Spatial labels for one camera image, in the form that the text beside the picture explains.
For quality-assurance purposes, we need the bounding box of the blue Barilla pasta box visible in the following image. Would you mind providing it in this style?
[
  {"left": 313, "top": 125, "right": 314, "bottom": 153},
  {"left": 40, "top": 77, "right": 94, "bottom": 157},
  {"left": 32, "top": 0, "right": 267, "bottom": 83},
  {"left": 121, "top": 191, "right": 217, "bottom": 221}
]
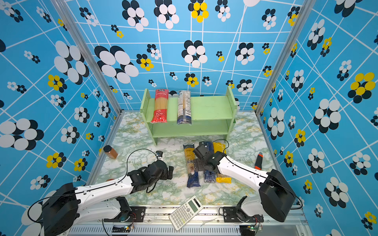
[{"left": 199, "top": 141, "right": 216, "bottom": 183}]

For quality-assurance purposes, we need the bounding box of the yellow blue spaghetti bag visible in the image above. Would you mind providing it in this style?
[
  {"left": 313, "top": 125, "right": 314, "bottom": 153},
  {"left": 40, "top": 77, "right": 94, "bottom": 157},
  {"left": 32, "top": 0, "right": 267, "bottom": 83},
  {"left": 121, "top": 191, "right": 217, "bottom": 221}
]
[{"left": 183, "top": 144, "right": 200, "bottom": 188}]

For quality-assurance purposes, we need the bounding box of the clear grey spaghetti bag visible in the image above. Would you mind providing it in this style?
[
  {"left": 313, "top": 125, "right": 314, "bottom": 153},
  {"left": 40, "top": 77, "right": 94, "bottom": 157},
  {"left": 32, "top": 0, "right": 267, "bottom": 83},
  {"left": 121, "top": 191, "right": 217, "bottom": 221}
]
[{"left": 177, "top": 90, "right": 192, "bottom": 125}]

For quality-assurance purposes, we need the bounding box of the red spaghetti bag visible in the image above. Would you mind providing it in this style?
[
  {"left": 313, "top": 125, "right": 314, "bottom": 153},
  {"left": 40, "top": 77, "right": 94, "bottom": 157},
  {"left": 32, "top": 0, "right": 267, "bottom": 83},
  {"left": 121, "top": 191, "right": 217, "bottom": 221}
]
[{"left": 151, "top": 89, "right": 169, "bottom": 124}]

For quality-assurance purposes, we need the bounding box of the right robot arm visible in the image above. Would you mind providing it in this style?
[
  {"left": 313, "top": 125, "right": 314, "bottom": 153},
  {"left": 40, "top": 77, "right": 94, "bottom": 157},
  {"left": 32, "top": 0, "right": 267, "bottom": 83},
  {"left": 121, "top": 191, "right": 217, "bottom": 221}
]
[{"left": 193, "top": 144, "right": 297, "bottom": 222}]

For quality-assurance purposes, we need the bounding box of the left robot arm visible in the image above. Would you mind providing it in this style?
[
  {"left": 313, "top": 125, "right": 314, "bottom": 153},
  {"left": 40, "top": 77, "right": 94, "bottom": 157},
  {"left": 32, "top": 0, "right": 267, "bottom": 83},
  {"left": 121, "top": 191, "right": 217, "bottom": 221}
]
[{"left": 26, "top": 160, "right": 174, "bottom": 236}]

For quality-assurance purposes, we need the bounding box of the green wooden shelf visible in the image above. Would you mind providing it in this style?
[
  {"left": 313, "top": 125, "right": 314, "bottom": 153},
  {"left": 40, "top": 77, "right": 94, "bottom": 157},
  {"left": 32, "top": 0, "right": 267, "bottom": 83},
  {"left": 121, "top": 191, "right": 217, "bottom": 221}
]
[{"left": 140, "top": 88, "right": 238, "bottom": 145}]

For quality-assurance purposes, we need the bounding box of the spice jar black lid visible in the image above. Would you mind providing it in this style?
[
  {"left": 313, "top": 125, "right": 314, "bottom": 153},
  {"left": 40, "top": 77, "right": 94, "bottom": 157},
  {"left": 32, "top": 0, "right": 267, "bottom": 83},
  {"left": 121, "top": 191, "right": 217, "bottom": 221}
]
[{"left": 103, "top": 145, "right": 118, "bottom": 159}]

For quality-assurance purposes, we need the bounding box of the red black marker pen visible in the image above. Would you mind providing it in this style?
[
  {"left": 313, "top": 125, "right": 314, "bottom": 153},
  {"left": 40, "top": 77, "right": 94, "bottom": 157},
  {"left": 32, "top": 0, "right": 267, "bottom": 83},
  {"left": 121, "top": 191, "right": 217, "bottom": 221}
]
[{"left": 255, "top": 152, "right": 263, "bottom": 170}]

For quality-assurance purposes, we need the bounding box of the white scientific calculator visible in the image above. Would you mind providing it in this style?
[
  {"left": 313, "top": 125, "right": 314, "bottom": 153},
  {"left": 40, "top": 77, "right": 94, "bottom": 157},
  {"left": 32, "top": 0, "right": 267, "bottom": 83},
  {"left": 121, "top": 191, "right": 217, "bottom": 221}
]
[{"left": 169, "top": 196, "right": 203, "bottom": 231}]

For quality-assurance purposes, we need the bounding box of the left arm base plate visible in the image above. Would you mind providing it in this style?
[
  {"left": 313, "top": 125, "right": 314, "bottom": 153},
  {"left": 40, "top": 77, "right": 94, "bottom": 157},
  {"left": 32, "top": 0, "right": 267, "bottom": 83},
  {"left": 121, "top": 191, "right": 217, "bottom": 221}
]
[{"left": 104, "top": 206, "right": 146, "bottom": 223}]

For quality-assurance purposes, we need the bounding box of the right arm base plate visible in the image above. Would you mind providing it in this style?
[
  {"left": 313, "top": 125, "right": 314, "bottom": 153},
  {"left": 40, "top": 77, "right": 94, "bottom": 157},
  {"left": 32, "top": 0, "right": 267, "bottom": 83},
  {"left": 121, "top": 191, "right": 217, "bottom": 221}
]
[{"left": 219, "top": 206, "right": 264, "bottom": 224}]

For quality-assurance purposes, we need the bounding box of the aluminium front rail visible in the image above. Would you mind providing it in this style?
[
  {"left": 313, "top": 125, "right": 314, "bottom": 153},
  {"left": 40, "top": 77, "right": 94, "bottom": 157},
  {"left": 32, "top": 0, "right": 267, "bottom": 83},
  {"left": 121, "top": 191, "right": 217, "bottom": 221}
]
[{"left": 63, "top": 206, "right": 312, "bottom": 236}]

